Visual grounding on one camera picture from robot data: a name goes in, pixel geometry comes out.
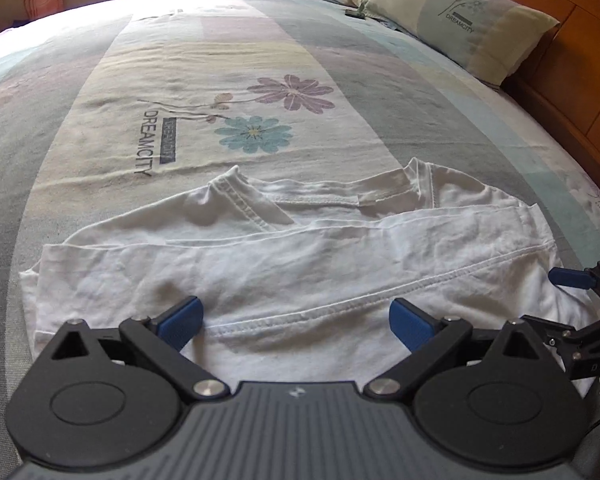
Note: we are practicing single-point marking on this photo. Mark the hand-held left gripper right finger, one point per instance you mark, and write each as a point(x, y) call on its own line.
point(412, 322)

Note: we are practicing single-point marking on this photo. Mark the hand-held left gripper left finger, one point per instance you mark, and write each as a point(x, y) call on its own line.
point(182, 317)

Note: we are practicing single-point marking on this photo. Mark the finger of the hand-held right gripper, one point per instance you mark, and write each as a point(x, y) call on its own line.
point(570, 277)

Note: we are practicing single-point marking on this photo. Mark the white printed long-sleeve shirt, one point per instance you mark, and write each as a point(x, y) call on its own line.
point(305, 260)

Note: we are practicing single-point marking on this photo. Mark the wooden headboard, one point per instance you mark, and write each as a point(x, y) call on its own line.
point(580, 60)

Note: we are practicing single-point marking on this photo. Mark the large printed pastel pillow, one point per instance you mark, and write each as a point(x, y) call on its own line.
point(455, 15)

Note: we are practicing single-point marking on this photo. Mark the small dark remote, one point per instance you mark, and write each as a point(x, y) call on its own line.
point(355, 13)

